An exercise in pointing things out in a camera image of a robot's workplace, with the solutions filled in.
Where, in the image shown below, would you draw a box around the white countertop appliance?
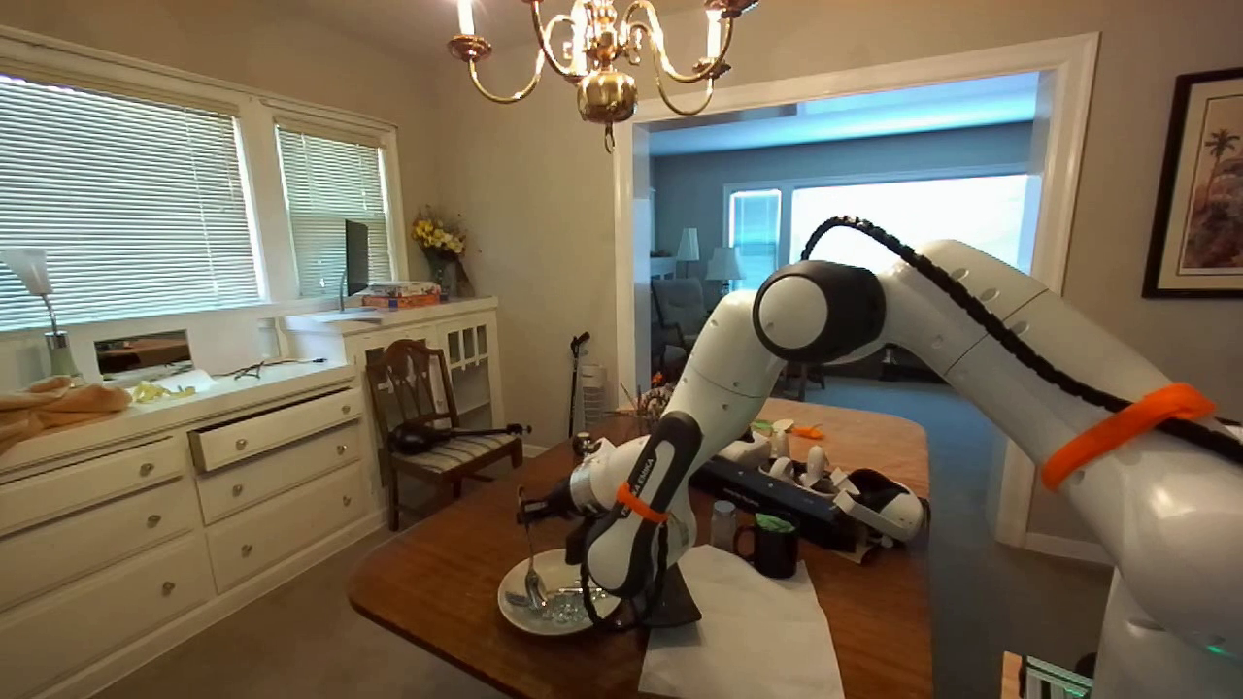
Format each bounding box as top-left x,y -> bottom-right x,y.
64,313 -> 204,389

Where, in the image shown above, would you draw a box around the white feather in vase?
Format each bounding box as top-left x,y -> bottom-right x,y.
10,245 -> 82,383

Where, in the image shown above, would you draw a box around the large orange arm strap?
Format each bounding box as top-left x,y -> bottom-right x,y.
1036,375 -> 1222,491

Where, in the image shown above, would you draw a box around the black framed palm picture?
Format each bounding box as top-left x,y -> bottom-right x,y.
1139,66 -> 1243,301

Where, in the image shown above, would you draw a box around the white and black device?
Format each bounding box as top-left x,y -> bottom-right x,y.
832,467 -> 937,550

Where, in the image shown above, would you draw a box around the white drawer sideboard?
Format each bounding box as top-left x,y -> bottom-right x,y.
0,356 -> 388,699

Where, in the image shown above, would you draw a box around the wooden base board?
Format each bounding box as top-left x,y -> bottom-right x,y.
995,648 -> 1031,699

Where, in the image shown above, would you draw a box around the black mug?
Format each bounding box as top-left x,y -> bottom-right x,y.
730,507 -> 803,581

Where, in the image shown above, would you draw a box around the small orange forearm strap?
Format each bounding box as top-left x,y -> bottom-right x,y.
612,476 -> 673,529

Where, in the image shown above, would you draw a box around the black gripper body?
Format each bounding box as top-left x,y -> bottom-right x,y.
513,482 -> 585,532

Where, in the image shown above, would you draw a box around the black folded umbrella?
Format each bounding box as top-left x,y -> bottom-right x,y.
388,415 -> 534,456

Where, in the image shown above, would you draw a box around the yellow flowers in vase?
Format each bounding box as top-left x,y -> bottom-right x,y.
407,209 -> 473,301

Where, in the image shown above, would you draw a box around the aluminium rail frame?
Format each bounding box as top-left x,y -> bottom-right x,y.
1023,652 -> 1101,699

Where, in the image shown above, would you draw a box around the glass jar with white lid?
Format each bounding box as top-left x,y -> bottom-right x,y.
706,498 -> 745,554

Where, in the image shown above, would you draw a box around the narrow white window blind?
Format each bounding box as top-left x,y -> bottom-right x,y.
273,123 -> 401,301

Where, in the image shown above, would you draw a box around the pile of green glass beads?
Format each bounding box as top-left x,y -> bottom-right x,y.
509,560 -> 600,631

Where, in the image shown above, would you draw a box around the dark armchair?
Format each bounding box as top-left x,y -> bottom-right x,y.
648,275 -> 730,381

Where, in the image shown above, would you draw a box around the silver metal spoon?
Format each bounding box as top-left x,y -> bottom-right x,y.
522,521 -> 560,614

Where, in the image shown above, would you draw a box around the white round plate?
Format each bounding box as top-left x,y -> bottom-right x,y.
493,543 -> 618,642

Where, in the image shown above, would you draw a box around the black upright pole stand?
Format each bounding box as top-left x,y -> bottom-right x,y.
565,327 -> 600,447

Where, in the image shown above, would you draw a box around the brass chandelier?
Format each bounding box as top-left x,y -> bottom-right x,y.
446,0 -> 766,130

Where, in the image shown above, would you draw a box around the white paper sheet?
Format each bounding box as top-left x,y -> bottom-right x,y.
632,535 -> 853,699

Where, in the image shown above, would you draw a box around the white glass door cabinet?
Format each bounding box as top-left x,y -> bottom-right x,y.
283,296 -> 504,444

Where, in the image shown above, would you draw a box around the small white bottle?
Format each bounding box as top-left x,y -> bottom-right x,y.
796,444 -> 837,491

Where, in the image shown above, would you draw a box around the long black box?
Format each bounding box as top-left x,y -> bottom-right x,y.
693,455 -> 872,560

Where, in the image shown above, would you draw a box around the black ribbed cable conduit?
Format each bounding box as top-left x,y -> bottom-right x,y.
792,213 -> 1243,468

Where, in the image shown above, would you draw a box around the colourful items pile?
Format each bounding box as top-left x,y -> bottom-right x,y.
349,279 -> 446,313

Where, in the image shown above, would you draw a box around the white shade table lamp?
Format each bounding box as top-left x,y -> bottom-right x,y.
702,242 -> 750,300
673,221 -> 706,273

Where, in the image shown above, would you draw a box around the dark wooden chair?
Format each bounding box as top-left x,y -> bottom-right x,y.
362,333 -> 534,532

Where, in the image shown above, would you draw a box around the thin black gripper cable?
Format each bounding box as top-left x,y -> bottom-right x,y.
573,513 -> 667,642

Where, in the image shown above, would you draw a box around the wide white window blind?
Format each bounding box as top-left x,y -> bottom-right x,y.
0,69 -> 267,333

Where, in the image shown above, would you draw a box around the bright living room window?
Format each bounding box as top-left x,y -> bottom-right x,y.
724,170 -> 1047,296

